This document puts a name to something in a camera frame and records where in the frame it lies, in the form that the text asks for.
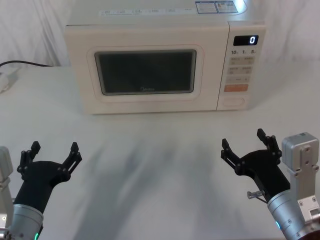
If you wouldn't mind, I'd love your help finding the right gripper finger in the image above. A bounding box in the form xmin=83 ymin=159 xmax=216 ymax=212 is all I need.
xmin=220 ymin=138 xmax=245 ymax=175
xmin=256 ymin=128 xmax=283 ymax=166

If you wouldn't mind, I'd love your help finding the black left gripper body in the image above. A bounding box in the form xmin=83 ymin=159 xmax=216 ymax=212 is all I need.
xmin=13 ymin=161 xmax=71 ymax=215

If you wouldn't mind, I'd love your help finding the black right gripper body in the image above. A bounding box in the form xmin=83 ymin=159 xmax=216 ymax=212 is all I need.
xmin=234 ymin=149 xmax=292 ymax=203

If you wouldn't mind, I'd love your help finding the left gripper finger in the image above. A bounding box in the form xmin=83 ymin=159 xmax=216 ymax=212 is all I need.
xmin=57 ymin=141 xmax=83 ymax=176
xmin=16 ymin=141 xmax=41 ymax=180

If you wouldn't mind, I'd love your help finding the oven control panel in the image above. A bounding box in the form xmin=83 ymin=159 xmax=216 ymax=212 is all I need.
xmin=216 ymin=21 xmax=267 ymax=111

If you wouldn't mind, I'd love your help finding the white table cloth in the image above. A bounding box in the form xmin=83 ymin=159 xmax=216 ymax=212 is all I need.
xmin=0 ymin=65 xmax=320 ymax=240

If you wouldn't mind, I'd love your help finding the white curtain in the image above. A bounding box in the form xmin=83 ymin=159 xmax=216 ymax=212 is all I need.
xmin=0 ymin=0 xmax=320 ymax=75

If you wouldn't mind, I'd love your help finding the cream microwave oven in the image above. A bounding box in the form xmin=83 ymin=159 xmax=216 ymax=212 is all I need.
xmin=63 ymin=0 xmax=267 ymax=115

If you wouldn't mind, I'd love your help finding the thin cable with silver plug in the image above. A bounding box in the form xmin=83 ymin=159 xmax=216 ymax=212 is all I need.
xmin=246 ymin=190 xmax=269 ymax=205

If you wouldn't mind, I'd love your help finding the black power cable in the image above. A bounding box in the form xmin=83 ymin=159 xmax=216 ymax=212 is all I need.
xmin=0 ymin=60 xmax=52 ymax=68

